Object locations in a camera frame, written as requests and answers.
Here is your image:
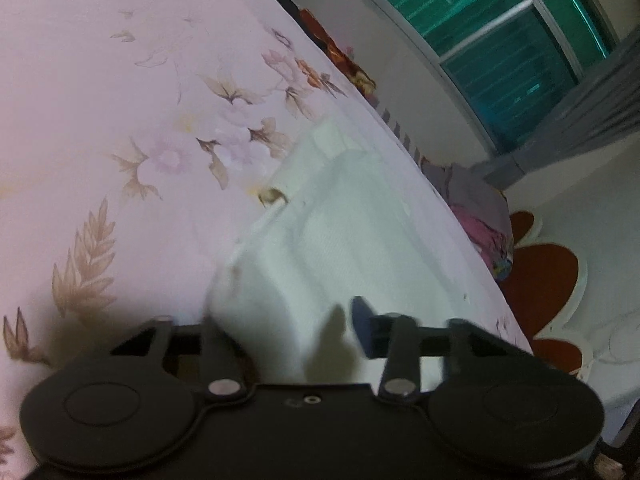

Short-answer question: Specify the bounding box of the grey striped pillow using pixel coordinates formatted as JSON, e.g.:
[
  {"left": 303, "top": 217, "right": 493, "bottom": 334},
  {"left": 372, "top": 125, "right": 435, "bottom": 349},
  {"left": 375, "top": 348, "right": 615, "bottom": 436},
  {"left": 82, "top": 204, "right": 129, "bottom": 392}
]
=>
[{"left": 375, "top": 103, "right": 425, "bottom": 166}]

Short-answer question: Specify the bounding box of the red white headboard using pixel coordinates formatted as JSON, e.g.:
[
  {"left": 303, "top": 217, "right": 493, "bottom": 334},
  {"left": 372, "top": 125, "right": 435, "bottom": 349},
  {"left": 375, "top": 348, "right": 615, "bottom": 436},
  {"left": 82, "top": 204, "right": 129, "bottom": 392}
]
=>
[{"left": 499, "top": 209, "right": 640, "bottom": 411}]

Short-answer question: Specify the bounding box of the black bag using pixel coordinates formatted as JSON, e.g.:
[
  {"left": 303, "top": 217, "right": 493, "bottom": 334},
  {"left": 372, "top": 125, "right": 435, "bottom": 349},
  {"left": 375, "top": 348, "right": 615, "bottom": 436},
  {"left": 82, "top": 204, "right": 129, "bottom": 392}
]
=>
[{"left": 276, "top": 0, "right": 300, "bottom": 22}]

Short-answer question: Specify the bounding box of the white small garment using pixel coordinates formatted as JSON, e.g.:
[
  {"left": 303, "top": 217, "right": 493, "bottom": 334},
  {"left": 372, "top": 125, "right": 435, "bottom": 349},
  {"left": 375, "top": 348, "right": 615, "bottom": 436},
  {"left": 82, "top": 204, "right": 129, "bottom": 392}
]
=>
[{"left": 209, "top": 121, "right": 475, "bottom": 384}]

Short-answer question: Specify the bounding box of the red floral blanket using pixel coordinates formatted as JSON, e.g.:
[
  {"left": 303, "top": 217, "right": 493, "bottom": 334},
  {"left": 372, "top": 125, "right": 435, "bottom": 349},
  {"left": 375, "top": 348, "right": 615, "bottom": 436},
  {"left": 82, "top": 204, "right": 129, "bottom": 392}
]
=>
[{"left": 299, "top": 9, "right": 378, "bottom": 106}]

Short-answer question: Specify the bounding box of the stack of folded clothes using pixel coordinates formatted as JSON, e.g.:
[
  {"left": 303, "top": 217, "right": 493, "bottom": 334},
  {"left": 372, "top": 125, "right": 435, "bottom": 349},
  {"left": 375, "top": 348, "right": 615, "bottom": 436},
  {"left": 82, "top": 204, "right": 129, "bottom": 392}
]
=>
[{"left": 421, "top": 159, "right": 514, "bottom": 282}]

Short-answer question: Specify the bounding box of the grey right curtain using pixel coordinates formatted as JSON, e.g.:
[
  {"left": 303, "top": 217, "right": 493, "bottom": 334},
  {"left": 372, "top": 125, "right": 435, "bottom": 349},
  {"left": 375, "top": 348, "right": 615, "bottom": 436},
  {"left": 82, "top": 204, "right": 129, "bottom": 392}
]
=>
[{"left": 471, "top": 29, "right": 639, "bottom": 190}]

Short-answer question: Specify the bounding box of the pink floral bed sheet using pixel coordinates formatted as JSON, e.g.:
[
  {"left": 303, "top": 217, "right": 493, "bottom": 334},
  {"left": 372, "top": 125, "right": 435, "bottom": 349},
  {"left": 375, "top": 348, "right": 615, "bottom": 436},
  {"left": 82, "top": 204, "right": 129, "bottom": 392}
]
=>
[{"left": 1, "top": 0, "right": 527, "bottom": 479}]

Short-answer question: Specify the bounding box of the green glass window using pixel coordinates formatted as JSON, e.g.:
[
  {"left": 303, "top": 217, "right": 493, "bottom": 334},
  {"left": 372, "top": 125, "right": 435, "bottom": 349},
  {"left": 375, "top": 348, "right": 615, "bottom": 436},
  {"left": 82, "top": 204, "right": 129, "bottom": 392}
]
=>
[{"left": 364, "top": 0, "right": 617, "bottom": 154}]

